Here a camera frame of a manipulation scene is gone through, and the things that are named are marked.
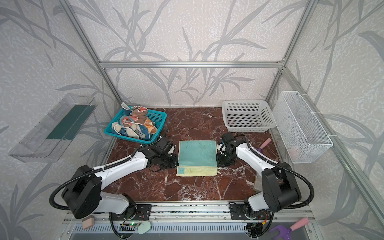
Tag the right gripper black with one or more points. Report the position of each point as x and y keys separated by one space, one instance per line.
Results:
x=221 y=159

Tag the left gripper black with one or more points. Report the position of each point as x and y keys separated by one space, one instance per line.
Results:
x=173 y=160

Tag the yellow teal whale towel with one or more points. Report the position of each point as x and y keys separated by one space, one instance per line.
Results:
x=197 y=159

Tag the teal plastic basket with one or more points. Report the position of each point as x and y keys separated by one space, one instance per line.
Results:
x=157 y=117

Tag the white plastic basket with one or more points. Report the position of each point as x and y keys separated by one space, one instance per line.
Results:
x=245 y=116

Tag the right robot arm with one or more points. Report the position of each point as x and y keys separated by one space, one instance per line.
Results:
x=282 y=188

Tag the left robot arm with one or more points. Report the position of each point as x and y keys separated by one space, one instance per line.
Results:
x=84 y=193

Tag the pile of coloured towels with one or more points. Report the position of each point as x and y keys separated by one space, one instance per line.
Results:
x=134 y=123

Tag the pale green oval pad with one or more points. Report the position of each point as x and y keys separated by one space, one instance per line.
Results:
x=144 y=227

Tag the brown sponge block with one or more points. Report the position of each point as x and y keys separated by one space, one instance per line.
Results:
x=88 y=222

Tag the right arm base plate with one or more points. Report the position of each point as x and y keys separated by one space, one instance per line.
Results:
x=243 y=211

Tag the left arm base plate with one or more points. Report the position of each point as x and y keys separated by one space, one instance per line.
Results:
x=140 y=212

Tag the white wire mesh basket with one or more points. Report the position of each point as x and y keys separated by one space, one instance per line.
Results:
x=301 y=131

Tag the clear acrylic wall shelf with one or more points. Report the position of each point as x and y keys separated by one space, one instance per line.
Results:
x=50 y=138

